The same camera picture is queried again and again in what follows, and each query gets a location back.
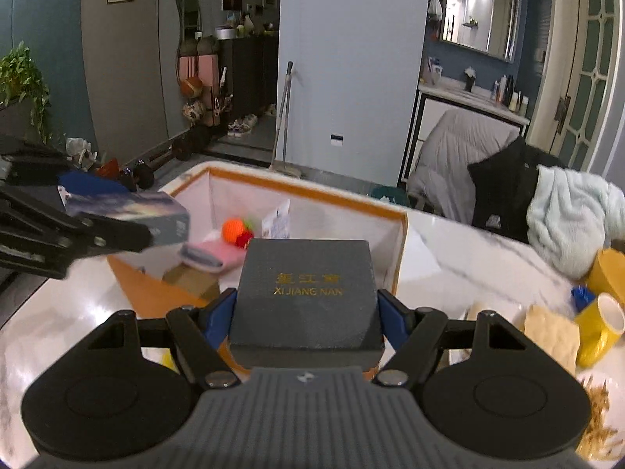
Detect black dumbbell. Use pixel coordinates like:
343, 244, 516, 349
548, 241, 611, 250
121, 124, 212, 191

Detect yellow mug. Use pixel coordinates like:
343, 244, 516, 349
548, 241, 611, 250
573, 293, 625, 368
585, 247, 625, 300

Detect black jacket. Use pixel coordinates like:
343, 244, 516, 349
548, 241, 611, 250
467, 136, 568, 246

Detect white vanity counter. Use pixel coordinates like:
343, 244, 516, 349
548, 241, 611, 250
398, 81, 531, 184

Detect bottles on counter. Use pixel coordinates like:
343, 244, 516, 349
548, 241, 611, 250
489, 74, 530, 112

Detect small blue object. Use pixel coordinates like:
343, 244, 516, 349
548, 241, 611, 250
570, 285, 597, 312

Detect plate of fries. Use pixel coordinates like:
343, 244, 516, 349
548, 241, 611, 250
575, 370, 625, 462

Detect grey pouch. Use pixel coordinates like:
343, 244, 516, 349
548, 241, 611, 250
177, 243, 226, 273

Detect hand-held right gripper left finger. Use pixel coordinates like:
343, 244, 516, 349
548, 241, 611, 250
88, 287, 241, 390

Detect orange cardboard box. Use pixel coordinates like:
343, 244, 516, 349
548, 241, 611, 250
107, 159, 409, 378

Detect crumpled plastic bag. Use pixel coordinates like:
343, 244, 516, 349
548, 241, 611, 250
65, 137, 95, 169

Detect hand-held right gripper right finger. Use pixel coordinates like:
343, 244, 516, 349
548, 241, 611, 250
375, 289, 529, 392

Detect cream cloth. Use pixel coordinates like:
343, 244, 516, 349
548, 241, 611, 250
524, 305, 580, 373

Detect light blue towel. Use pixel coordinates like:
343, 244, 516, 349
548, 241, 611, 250
526, 165, 620, 280

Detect brown box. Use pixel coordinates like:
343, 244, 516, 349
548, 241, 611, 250
162, 263, 219, 300

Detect colourful knitted ball toy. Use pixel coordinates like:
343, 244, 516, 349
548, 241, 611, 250
221, 218, 255, 248

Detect pair of sneakers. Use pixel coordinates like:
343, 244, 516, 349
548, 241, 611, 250
227, 113, 259, 138

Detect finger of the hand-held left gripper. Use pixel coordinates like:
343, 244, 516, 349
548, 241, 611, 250
0, 133, 130, 197
0, 190, 154, 281

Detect pink bags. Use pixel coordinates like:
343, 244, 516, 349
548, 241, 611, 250
177, 35, 221, 126

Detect grey quilted coat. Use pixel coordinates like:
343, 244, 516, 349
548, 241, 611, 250
407, 107, 522, 222

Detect black cabinet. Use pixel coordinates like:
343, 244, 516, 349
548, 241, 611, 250
217, 35, 280, 134

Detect glass panel door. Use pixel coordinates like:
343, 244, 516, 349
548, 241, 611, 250
526, 0, 625, 177

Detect white lotion tube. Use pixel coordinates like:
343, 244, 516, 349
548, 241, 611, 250
261, 199, 292, 240

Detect green potted plant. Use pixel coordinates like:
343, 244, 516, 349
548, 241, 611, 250
0, 41, 52, 143

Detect illustrated card box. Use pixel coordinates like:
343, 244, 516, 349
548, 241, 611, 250
63, 190, 191, 248

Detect dark grey gift box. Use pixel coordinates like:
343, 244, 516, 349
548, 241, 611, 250
229, 238, 386, 370

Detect pink pack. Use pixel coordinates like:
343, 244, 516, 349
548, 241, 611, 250
199, 238, 246, 270

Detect wavy wall mirror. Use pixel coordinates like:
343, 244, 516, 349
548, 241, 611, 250
174, 0, 202, 41

